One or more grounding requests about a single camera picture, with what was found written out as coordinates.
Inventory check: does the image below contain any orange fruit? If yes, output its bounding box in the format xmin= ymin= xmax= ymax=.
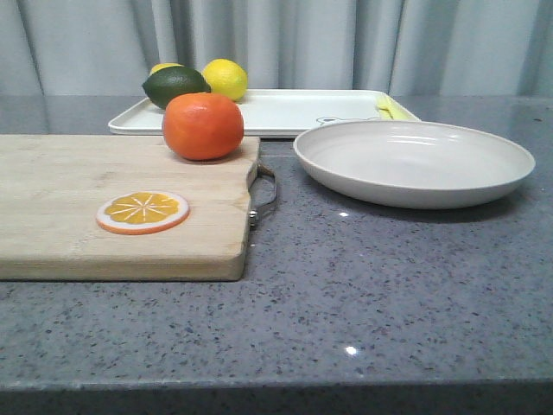
xmin=162 ymin=93 xmax=244 ymax=161

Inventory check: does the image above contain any beige round plate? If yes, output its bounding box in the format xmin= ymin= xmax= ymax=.
xmin=293 ymin=121 xmax=536 ymax=209

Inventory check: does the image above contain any white rectangular tray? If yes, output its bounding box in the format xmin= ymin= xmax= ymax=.
xmin=108 ymin=89 xmax=389 ymax=139

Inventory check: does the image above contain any orange slice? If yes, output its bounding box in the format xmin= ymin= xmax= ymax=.
xmin=96 ymin=190 xmax=190 ymax=235

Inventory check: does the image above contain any yellow lemon front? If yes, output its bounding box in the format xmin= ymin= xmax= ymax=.
xmin=201 ymin=59 xmax=248 ymax=101

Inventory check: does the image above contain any yellow plastic fork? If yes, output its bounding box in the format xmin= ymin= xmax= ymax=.
xmin=376 ymin=94 xmax=419 ymax=121

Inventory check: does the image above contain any green lime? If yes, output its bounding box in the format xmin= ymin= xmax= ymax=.
xmin=142 ymin=66 xmax=211 ymax=110

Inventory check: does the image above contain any yellow lemon behind lime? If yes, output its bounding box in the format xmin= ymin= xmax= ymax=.
xmin=149 ymin=62 xmax=181 ymax=75

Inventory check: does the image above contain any wooden cutting board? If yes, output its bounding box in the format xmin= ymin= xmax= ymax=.
xmin=1 ymin=135 xmax=260 ymax=281

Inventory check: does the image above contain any grey curtain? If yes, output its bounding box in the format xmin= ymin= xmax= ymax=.
xmin=1 ymin=1 xmax=552 ymax=97

